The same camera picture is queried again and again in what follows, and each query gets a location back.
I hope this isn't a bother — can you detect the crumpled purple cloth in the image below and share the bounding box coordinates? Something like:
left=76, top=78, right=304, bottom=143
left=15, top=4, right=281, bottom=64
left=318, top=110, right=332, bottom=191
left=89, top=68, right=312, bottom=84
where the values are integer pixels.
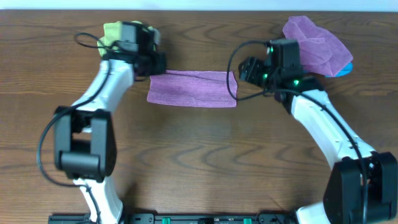
left=282, top=16, right=353, bottom=76

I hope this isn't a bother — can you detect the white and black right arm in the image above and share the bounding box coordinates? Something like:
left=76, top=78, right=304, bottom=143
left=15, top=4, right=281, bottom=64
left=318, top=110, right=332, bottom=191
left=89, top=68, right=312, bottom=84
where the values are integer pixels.
left=238, top=57, right=397, bottom=223

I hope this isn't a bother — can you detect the blue cloth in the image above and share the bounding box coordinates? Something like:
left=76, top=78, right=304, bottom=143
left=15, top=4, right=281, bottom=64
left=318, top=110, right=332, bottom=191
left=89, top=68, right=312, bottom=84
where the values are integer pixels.
left=326, top=62, right=353, bottom=78

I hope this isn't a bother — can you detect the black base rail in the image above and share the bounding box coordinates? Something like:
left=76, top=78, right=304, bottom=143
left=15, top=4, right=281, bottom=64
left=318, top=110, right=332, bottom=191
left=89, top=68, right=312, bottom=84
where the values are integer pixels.
left=48, top=212, right=299, bottom=224

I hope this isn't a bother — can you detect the green folded cloth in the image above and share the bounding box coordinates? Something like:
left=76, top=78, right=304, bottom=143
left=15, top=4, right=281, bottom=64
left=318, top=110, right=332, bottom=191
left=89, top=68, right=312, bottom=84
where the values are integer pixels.
left=97, top=21, right=135, bottom=58

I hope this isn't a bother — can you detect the purple microfiber cloth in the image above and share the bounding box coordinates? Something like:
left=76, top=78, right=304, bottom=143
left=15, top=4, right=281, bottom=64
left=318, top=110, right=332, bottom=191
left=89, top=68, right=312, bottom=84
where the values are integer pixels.
left=147, top=70, right=238, bottom=108

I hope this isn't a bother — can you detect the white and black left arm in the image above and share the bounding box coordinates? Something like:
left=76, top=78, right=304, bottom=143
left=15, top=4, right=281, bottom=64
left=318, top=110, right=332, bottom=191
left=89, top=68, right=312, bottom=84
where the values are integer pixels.
left=49, top=41, right=165, bottom=223

